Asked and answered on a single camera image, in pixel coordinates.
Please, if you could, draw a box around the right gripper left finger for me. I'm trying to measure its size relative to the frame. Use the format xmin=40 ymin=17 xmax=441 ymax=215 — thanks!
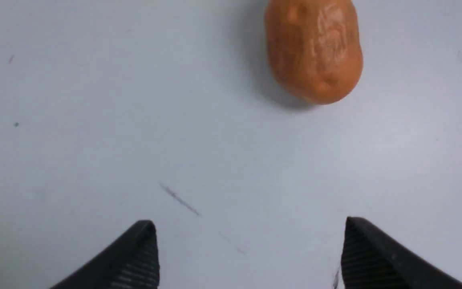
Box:
xmin=53 ymin=220 xmax=161 ymax=289

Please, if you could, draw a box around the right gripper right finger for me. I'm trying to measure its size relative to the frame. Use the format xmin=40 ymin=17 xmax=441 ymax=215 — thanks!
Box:
xmin=340 ymin=216 xmax=462 ymax=289

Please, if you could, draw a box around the toy potato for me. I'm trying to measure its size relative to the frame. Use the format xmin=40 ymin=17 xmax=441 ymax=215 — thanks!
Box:
xmin=264 ymin=0 xmax=363 ymax=106

